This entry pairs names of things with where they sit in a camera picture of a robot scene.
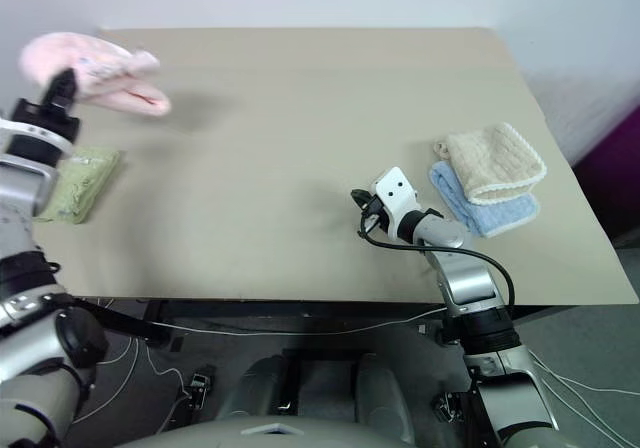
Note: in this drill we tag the blue folded towel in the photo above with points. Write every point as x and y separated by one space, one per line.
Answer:
492 218

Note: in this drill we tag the black table frame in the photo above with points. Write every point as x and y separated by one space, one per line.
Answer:
300 310

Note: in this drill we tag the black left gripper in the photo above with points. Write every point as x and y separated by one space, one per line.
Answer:
47 115

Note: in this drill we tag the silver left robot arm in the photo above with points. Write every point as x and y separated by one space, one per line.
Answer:
22 188

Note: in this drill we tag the grey rounded shape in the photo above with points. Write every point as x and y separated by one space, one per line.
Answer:
382 393
260 383

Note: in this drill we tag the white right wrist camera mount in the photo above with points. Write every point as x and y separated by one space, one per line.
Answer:
395 188

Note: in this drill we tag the pink fluffy towel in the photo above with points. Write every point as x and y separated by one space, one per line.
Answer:
100 58

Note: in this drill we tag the black floor clamp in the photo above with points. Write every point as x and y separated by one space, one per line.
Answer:
200 385
452 407

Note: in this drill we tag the green folded towel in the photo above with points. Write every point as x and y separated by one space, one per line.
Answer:
85 183

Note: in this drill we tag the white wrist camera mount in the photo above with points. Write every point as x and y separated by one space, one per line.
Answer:
395 188
30 131

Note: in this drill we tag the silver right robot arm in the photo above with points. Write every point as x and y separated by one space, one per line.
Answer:
467 278

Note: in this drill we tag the beige folded towel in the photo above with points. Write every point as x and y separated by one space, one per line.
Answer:
495 163

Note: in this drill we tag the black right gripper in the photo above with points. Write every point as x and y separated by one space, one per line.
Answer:
378 214

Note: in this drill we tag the purple object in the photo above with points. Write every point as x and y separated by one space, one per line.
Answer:
612 183

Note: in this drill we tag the silver robot torso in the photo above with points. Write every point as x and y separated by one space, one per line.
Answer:
300 430

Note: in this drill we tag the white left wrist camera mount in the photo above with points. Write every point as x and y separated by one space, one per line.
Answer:
30 131

